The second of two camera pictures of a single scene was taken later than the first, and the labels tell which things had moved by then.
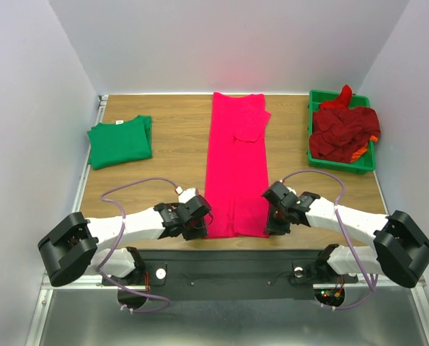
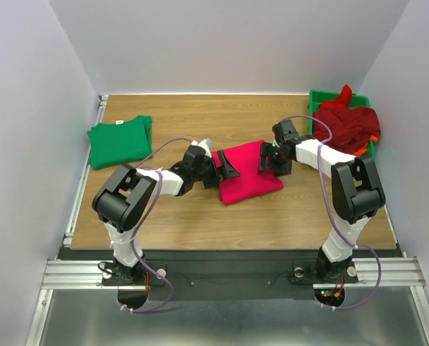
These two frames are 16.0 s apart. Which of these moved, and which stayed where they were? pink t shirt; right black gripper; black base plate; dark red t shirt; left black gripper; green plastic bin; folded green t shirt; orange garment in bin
Moved: pink t shirt; left black gripper; right black gripper
Stayed: green plastic bin; dark red t shirt; folded green t shirt; black base plate; orange garment in bin
